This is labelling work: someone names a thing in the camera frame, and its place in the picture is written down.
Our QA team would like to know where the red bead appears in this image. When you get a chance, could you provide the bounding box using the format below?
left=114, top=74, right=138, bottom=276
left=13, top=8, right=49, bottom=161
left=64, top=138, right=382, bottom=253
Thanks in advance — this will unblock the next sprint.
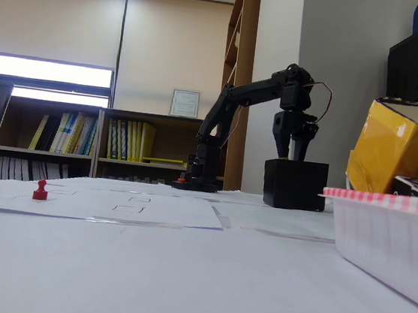
left=32, top=178, right=51, bottom=202

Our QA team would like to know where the black plastic bin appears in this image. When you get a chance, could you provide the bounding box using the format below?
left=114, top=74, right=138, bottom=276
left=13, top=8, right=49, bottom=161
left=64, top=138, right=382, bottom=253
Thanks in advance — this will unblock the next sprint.
left=259, top=156, right=330, bottom=214

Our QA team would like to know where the yellow cardboard box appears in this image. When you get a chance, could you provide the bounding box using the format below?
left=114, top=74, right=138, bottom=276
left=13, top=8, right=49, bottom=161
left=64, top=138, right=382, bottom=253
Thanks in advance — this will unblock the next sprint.
left=344, top=92, right=418, bottom=199

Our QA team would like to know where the tall wooden shelf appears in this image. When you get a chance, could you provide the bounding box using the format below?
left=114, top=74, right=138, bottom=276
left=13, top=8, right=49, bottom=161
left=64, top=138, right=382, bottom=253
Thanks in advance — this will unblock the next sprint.
left=209, top=0, right=262, bottom=193

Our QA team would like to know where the framed certificate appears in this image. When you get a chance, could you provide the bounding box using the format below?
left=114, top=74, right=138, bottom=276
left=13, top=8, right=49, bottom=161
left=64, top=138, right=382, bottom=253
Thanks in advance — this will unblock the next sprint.
left=169, top=88, right=201, bottom=119

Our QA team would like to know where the flat yellow book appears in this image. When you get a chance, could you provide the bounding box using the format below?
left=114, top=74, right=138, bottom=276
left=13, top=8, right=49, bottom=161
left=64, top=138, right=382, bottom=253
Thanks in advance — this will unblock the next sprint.
left=141, top=155, right=189, bottom=168

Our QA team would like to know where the pink checked tray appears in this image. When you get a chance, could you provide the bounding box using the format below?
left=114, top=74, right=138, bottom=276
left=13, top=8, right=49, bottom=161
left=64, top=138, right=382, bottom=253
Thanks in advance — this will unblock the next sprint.
left=305, top=184, right=418, bottom=313

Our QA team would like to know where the white paper with drawn squares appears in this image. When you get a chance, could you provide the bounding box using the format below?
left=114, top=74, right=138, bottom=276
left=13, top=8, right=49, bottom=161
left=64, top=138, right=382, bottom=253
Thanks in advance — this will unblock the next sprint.
left=0, top=173, right=227, bottom=238

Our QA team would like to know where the black vertical conduit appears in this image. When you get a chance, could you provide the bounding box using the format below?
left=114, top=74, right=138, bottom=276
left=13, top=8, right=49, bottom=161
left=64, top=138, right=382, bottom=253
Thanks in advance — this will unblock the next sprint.
left=111, top=0, right=129, bottom=111

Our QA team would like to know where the white blue book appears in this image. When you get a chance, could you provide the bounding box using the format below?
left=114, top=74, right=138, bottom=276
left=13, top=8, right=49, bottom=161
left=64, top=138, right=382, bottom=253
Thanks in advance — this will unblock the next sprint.
left=49, top=110, right=74, bottom=155
left=75, top=115, right=99, bottom=158

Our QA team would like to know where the yellow white book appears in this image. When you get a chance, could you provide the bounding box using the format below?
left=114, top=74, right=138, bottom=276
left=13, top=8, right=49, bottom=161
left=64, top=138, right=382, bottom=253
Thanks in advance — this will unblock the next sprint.
left=60, top=110, right=86, bottom=156

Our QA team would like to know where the black book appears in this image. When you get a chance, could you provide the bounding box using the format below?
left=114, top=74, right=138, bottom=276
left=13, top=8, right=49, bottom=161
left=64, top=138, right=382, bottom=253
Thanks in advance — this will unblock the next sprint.
left=39, top=113, right=63, bottom=154

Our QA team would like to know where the slim yellow book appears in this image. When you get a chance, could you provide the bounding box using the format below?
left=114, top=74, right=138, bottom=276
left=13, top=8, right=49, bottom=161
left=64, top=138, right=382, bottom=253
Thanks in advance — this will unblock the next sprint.
left=28, top=113, right=50, bottom=152

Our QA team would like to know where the red white servo cable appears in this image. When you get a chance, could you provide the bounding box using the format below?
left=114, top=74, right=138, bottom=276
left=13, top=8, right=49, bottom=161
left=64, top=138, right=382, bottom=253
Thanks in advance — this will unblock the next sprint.
left=303, top=80, right=335, bottom=125

